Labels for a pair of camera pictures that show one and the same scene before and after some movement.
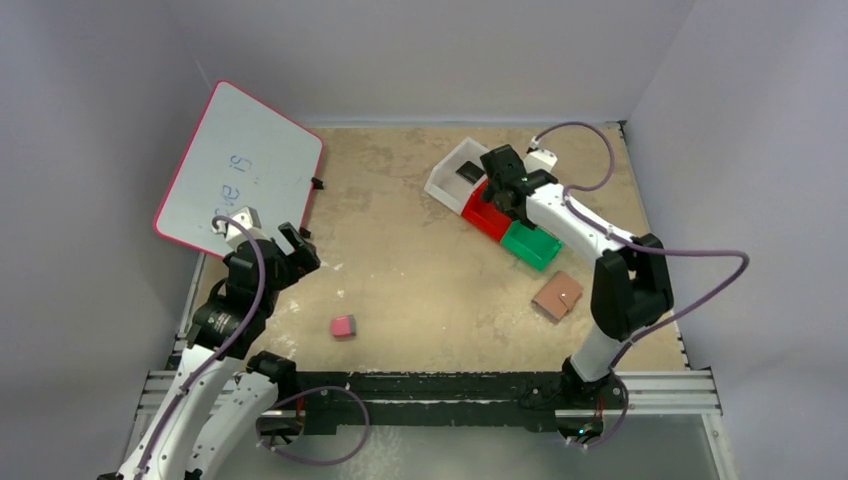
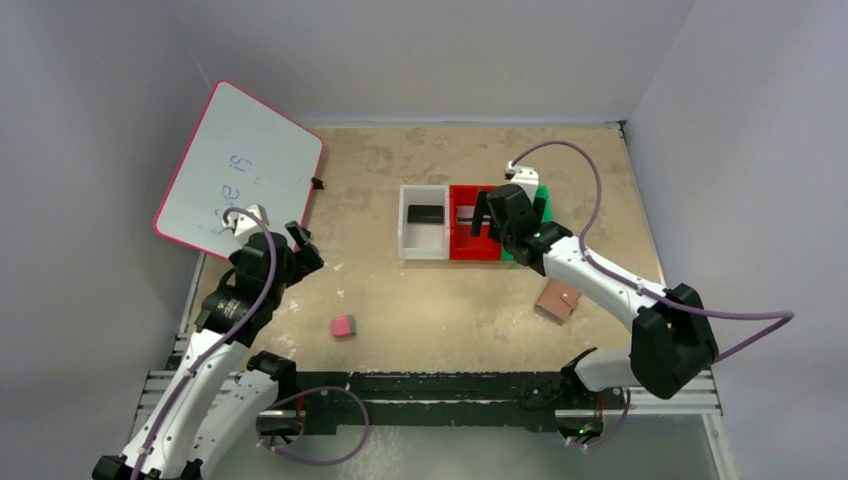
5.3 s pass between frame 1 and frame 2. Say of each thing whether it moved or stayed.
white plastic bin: moved
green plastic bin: moved
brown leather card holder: stayed
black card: moved
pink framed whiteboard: stayed
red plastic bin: moved
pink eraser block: stayed
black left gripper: stayed
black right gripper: moved
